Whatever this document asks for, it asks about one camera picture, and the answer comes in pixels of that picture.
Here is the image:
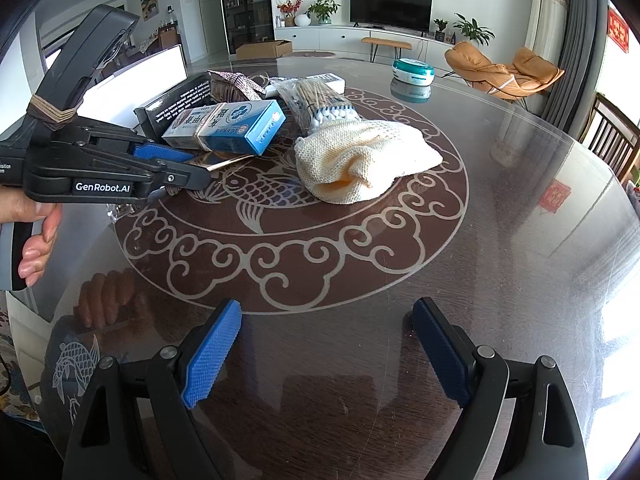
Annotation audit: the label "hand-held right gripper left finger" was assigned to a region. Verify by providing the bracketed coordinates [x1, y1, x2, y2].
[60, 298, 244, 480]

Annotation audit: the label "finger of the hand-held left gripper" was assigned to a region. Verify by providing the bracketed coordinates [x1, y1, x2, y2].
[125, 140, 197, 165]
[147, 160, 212, 200]

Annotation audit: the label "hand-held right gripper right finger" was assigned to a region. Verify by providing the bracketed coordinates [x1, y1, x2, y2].
[411, 296, 590, 480]

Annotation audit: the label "white and blue medicine box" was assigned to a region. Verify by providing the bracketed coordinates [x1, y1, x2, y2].
[161, 102, 228, 150]

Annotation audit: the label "black glossy box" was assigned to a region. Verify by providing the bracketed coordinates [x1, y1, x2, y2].
[132, 72, 216, 136]

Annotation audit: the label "white board panel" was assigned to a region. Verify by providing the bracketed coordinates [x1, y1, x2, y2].
[85, 44, 190, 128]

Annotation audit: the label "bag of cotton swabs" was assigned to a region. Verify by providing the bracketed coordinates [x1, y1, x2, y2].
[272, 77, 363, 136]

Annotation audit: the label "white remote-like box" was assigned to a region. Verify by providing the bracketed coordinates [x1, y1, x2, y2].
[262, 72, 347, 99]

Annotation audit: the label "cream knitted gloves bundle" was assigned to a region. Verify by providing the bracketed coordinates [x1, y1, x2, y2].
[293, 118, 445, 206]

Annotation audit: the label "teal and white round container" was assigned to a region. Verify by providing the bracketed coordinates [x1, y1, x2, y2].
[391, 58, 435, 86]

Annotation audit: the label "person's left hand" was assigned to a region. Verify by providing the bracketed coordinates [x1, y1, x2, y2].
[0, 187, 63, 288]

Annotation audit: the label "small glass bottle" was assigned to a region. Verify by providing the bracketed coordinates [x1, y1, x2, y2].
[106, 202, 136, 226]

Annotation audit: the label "brown wooden cabinet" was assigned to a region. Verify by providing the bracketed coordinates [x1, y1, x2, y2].
[150, 25, 182, 54]

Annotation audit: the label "cardboard box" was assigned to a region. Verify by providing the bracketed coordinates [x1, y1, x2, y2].
[236, 39, 293, 61]

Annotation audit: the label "white door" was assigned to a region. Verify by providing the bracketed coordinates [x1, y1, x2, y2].
[195, 0, 224, 59]

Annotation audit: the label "dark glass display cabinet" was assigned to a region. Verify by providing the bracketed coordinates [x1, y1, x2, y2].
[217, 0, 275, 56]

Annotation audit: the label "floral patterned cloth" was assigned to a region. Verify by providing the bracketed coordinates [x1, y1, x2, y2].
[0, 305, 51, 421]

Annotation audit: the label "red flowers in vase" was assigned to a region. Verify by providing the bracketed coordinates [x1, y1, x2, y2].
[276, 0, 304, 27]

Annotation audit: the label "white television cabinet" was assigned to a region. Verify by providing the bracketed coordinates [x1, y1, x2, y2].
[274, 24, 453, 59]

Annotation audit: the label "bushy green potted plant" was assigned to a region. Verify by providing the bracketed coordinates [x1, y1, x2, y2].
[306, 0, 342, 26]

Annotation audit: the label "wooden bench with metal legs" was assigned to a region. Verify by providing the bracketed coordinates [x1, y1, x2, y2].
[361, 36, 414, 61]

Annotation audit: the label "black television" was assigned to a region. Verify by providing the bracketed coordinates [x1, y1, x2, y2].
[349, 0, 434, 34]

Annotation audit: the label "wooden dining chair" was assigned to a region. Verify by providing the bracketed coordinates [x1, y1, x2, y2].
[580, 92, 640, 181]

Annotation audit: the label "orange lounge chair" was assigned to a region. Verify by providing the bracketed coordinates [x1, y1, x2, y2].
[444, 40, 566, 109]

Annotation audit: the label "large leafy potted plant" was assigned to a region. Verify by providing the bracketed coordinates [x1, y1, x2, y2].
[452, 13, 496, 46]

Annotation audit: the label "grey curtain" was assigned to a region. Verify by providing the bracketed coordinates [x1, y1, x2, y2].
[540, 0, 608, 131]

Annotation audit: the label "red wall hanging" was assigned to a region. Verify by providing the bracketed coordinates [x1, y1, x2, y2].
[607, 5, 630, 53]

